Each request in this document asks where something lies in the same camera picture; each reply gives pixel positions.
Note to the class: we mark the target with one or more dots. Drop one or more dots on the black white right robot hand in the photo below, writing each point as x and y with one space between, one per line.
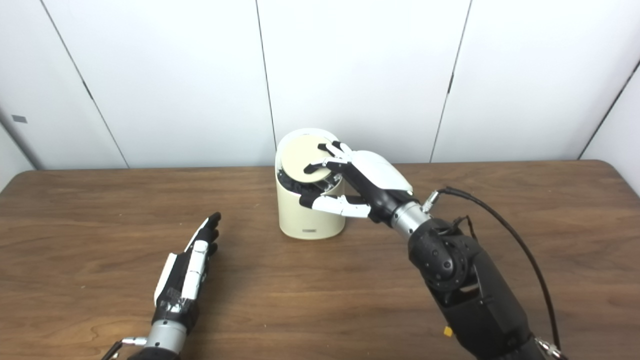
380 180

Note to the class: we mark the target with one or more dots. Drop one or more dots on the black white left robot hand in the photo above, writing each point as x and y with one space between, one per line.
192 275

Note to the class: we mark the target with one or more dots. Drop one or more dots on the round cream bin lid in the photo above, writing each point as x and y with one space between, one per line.
300 152

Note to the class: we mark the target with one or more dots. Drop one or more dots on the cream-colored bin body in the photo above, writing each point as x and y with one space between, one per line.
300 220

